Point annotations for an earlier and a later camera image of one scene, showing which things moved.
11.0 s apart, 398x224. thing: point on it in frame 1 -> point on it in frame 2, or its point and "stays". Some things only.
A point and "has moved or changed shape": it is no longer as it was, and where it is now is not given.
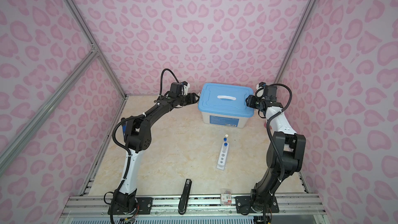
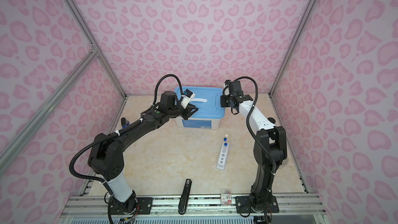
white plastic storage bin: (229, 121) -> (198, 123)
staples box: (226, 198) stays
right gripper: (252, 100) -> (223, 101)
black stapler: (185, 197) stays
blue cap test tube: (225, 146) stays
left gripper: (192, 99) -> (188, 113)
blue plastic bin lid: (227, 99) has moved or changed shape
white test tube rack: (223, 156) stays
